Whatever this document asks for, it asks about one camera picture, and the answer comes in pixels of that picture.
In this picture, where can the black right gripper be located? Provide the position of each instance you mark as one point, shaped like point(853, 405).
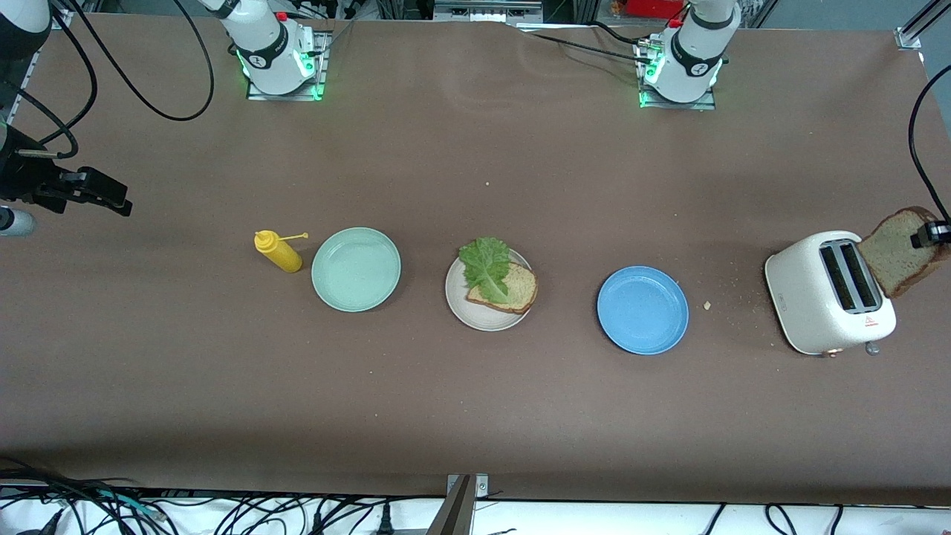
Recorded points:
point(22, 178)

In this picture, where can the dark crust bread slice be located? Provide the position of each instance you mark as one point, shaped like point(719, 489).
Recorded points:
point(895, 256)

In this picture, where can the yellow mustard squeeze bottle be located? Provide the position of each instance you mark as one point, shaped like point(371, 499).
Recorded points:
point(281, 256)

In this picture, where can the green lettuce leaf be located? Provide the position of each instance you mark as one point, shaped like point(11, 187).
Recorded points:
point(487, 264)

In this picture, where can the light crust bread slice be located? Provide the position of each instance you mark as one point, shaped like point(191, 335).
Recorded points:
point(521, 290)

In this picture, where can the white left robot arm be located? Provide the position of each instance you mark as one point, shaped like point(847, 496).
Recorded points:
point(695, 52)

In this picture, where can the green round plate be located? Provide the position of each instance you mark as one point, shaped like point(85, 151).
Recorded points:
point(356, 269)

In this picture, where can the blue round plate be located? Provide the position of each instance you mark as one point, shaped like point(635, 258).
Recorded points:
point(643, 310)

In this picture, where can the beige round plate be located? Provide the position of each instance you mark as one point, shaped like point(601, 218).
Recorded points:
point(483, 318)

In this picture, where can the white two-slot toaster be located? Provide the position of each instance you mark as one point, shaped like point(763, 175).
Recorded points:
point(802, 297)

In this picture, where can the red box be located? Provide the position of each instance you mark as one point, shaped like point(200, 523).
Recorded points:
point(654, 7)

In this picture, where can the black power plug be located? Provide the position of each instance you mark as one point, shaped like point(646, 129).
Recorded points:
point(385, 524)

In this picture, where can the metal table edge bracket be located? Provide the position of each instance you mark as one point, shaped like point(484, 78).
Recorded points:
point(461, 513)

